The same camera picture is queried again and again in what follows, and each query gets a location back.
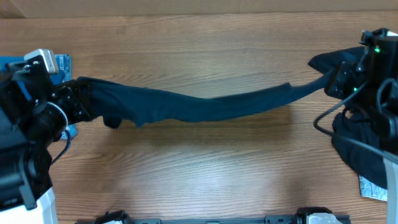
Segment dark navy t-shirt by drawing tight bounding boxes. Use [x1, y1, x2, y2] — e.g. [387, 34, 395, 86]
[78, 74, 329, 129]

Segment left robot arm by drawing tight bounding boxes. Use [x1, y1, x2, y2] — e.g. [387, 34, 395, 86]
[1, 59, 93, 223]

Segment folded light blue jeans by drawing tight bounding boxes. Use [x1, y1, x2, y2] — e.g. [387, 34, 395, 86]
[50, 54, 78, 140]

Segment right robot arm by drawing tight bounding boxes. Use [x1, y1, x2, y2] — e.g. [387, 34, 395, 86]
[325, 28, 397, 223]

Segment dark navy garment pile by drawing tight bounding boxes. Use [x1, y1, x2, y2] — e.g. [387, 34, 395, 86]
[308, 47, 387, 189]

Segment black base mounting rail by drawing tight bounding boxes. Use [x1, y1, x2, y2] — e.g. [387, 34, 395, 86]
[77, 207, 351, 224]

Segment light denim garment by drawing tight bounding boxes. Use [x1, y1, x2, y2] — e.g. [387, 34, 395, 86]
[358, 175, 387, 202]

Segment folded blue t-shirt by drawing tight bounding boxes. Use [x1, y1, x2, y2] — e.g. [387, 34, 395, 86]
[0, 56, 32, 101]

